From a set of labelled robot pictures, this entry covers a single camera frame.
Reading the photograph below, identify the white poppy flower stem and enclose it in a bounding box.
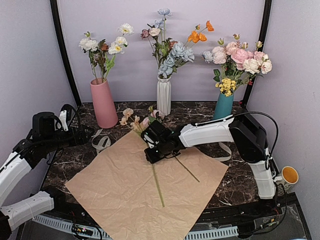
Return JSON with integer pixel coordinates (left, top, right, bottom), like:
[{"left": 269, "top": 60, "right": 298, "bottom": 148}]
[{"left": 103, "top": 23, "right": 134, "bottom": 80}]

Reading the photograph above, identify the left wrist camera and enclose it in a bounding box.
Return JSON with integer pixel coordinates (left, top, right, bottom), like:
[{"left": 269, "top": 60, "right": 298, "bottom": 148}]
[{"left": 58, "top": 103, "right": 80, "bottom": 132}]

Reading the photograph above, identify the black right corner post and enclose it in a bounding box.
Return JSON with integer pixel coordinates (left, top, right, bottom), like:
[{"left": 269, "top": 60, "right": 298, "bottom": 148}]
[{"left": 242, "top": 0, "right": 273, "bottom": 106}]

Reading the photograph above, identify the beige ribbon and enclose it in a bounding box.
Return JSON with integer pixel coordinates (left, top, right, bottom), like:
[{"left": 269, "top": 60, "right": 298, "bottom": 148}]
[{"left": 91, "top": 128, "right": 111, "bottom": 154}]

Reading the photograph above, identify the black left corner post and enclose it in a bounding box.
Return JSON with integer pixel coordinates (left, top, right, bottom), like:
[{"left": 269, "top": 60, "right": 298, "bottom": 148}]
[{"left": 49, "top": 0, "right": 82, "bottom": 107}]

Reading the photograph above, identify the black corner post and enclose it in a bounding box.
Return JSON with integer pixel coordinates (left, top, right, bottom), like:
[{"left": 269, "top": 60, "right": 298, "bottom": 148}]
[
  {"left": 242, "top": 0, "right": 273, "bottom": 106},
  {"left": 49, "top": 0, "right": 82, "bottom": 107}
]

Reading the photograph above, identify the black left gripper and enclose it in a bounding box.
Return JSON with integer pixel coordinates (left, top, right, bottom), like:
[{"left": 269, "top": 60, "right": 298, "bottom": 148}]
[{"left": 42, "top": 124, "right": 95, "bottom": 153}]

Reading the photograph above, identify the pink ceramic vase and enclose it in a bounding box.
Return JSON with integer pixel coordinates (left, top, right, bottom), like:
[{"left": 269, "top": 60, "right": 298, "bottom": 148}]
[{"left": 90, "top": 78, "right": 118, "bottom": 129}]

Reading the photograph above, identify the white slotted cable duct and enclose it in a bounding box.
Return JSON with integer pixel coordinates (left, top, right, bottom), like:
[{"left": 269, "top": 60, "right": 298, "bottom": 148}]
[{"left": 31, "top": 214, "right": 239, "bottom": 240}]

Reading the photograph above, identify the white ribbed vase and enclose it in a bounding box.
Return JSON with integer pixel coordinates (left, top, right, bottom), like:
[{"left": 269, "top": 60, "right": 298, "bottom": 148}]
[{"left": 156, "top": 77, "right": 172, "bottom": 116}]

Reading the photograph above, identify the white mug yellow inside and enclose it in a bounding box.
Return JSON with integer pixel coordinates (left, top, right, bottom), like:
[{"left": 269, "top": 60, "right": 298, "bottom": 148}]
[{"left": 274, "top": 166, "right": 299, "bottom": 192}]

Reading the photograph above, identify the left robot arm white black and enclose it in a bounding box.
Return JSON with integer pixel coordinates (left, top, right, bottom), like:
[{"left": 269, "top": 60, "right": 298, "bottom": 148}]
[{"left": 0, "top": 109, "right": 95, "bottom": 240}]

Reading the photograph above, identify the black front table rail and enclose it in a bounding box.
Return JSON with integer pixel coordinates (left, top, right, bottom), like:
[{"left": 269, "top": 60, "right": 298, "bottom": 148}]
[{"left": 27, "top": 192, "right": 298, "bottom": 227}]

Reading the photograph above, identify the blue and orange flower arrangement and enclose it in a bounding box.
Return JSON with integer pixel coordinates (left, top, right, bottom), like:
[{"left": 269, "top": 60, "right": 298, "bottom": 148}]
[{"left": 140, "top": 8, "right": 215, "bottom": 80}]

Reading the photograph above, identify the beige kraft wrapping paper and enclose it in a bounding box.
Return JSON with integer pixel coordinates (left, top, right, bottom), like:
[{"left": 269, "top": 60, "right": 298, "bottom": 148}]
[{"left": 66, "top": 131, "right": 228, "bottom": 240}]

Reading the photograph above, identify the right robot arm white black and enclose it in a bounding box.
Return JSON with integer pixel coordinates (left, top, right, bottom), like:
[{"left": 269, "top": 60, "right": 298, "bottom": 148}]
[{"left": 140, "top": 111, "right": 277, "bottom": 217}]

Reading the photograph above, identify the pink rose flower stem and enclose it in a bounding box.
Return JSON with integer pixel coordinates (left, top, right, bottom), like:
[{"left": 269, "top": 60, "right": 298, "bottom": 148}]
[{"left": 142, "top": 106, "right": 201, "bottom": 183}]

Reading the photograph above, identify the teal vase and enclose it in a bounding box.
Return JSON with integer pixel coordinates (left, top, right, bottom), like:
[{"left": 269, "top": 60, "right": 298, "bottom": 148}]
[{"left": 213, "top": 93, "right": 234, "bottom": 120}]

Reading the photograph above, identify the pink peony flower arrangement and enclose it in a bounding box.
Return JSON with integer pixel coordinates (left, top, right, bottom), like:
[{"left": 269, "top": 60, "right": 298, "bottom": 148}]
[{"left": 211, "top": 34, "right": 273, "bottom": 97}]

